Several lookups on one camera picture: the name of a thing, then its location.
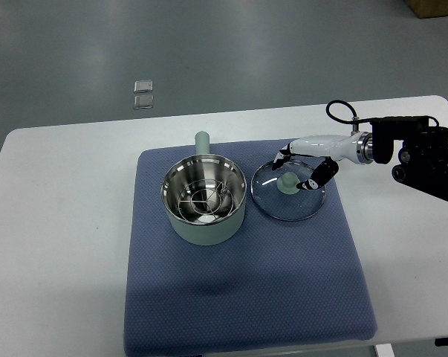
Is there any blue fabric mat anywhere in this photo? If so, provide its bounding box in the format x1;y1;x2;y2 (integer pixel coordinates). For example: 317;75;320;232
124;146;377;356

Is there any glass lid with green knob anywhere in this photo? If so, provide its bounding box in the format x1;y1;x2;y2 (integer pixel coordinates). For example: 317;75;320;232
250;159;326;222

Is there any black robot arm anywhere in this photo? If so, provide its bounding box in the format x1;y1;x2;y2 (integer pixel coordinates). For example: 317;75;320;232
272;116;448;202

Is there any upper metal floor plate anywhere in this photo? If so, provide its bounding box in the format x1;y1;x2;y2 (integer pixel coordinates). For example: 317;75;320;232
134;80;153;93

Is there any green pot with handle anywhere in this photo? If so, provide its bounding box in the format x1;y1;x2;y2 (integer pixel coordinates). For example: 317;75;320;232
160;131;247;245

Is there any brown cardboard box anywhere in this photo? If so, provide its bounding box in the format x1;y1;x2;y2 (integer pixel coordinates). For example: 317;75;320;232
405;0;448;19

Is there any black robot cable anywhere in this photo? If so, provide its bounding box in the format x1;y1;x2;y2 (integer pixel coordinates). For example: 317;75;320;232
325;100;373;133

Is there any wire steamer rack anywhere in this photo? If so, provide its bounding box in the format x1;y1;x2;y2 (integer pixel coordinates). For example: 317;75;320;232
177;179;234;221

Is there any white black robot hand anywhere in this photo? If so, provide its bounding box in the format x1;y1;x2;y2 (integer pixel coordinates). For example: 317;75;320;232
271;132;373;190

